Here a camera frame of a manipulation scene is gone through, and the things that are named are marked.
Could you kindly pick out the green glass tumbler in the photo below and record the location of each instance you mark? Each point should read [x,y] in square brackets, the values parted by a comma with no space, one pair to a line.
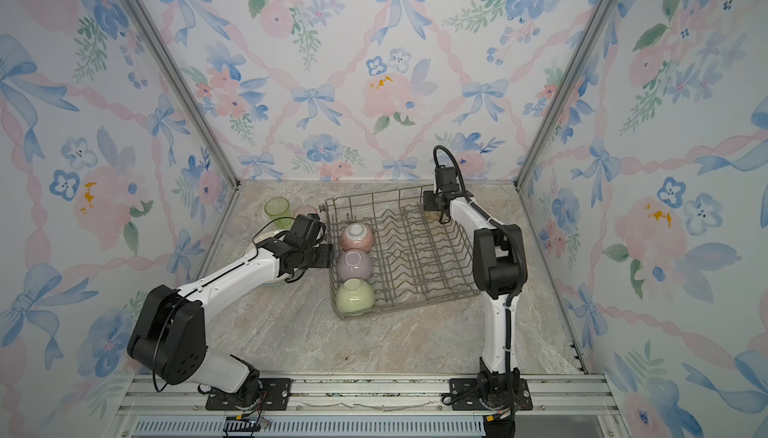
[279,214]

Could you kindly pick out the grey wire dish rack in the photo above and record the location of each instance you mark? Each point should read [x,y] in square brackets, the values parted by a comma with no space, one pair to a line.
[415,263]

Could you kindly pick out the aluminium corner post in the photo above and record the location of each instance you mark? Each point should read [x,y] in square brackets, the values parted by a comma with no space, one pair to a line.
[572,75]
[161,54]

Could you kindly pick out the cream flamingo plate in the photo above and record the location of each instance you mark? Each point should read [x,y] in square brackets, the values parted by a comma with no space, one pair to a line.
[263,236]

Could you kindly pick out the green ceramic bowl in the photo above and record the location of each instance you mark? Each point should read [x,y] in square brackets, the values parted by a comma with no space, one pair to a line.
[354,297]

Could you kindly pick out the clear glass tumbler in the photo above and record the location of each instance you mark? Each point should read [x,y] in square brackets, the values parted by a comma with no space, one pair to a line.
[237,227]

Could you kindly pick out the amber glass tumbler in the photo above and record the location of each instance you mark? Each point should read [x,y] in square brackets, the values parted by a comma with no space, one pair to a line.
[433,216]

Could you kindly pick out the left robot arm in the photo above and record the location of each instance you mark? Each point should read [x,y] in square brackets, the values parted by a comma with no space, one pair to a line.
[170,336]

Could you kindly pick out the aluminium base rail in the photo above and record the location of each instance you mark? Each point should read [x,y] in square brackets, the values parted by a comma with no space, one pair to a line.
[378,405]

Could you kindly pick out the pink glass tumbler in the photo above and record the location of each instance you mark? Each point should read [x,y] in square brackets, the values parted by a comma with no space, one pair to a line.
[306,211]

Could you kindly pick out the aluminium right corner post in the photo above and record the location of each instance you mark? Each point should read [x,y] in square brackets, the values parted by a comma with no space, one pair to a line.
[572,75]

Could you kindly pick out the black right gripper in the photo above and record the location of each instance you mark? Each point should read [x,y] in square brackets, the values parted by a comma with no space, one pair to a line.
[428,200]

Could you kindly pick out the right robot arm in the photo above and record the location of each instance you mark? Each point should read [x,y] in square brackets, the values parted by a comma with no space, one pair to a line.
[499,270]

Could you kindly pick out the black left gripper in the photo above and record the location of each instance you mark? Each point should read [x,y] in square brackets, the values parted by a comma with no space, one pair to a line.
[326,259]

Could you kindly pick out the lilac ceramic bowl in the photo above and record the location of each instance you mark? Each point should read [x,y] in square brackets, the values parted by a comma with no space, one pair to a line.
[354,264]

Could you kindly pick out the aluminium left corner post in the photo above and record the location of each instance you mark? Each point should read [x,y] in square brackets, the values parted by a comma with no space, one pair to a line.
[161,54]

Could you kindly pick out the pink patterned bowl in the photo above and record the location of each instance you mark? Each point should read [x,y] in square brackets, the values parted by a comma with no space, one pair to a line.
[357,236]

